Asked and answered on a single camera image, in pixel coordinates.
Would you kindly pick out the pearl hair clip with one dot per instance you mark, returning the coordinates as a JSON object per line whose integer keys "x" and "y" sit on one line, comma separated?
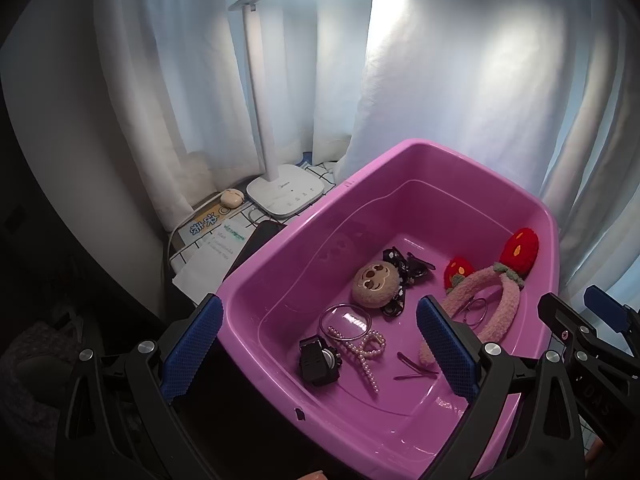
{"x": 367, "y": 350}

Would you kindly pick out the beige plush sloth charm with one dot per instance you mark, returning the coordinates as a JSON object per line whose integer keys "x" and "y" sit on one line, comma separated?
{"x": 375, "y": 285}

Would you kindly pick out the black bow hair clip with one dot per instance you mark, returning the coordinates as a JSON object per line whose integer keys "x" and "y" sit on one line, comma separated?
{"x": 407, "y": 272}

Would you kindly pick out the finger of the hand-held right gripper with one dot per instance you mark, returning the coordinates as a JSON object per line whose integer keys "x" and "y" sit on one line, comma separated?
{"x": 607, "y": 302}
{"x": 567, "y": 325}

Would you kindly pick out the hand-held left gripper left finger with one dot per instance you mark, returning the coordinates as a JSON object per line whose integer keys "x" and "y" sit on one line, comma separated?
{"x": 192, "y": 347}

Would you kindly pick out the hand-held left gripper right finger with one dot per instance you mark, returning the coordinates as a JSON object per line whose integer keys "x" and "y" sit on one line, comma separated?
{"x": 447, "y": 347}

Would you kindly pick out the pink fuzzy strawberry headband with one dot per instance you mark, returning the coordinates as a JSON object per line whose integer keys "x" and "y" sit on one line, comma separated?
{"x": 500, "y": 305}

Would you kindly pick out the white paper sheet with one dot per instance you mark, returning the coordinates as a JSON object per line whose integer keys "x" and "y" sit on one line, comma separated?
{"x": 210, "y": 265}

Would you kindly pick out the dark grey cloth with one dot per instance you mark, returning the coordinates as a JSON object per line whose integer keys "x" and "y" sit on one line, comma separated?
{"x": 35, "y": 375}

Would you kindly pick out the white sheer curtain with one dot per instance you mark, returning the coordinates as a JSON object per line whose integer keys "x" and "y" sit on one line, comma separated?
{"x": 450, "y": 60}

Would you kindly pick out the blue printed booklet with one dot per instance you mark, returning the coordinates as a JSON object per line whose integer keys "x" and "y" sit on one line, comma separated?
{"x": 207, "y": 225}

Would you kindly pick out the pink plastic basin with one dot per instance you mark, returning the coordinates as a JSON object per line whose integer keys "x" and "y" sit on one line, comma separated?
{"x": 310, "y": 260}

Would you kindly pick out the large silver bangle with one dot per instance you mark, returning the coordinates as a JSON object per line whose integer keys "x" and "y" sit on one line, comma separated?
{"x": 321, "y": 321}

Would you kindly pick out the thin snap hair clip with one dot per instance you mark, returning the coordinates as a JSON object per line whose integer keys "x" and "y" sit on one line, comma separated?
{"x": 417, "y": 372}

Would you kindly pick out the black digital wrist watch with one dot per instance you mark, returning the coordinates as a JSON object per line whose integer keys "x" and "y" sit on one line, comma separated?
{"x": 315, "y": 362}

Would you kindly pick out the white desk lamp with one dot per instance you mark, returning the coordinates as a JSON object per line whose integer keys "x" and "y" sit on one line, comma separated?
{"x": 285, "y": 192}

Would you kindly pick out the beige earbuds case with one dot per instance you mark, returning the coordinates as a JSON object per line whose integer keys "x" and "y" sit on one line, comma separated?
{"x": 231, "y": 197}

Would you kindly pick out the black phone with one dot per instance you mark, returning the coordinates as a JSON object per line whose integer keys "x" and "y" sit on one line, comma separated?
{"x": 257, "y": 245}

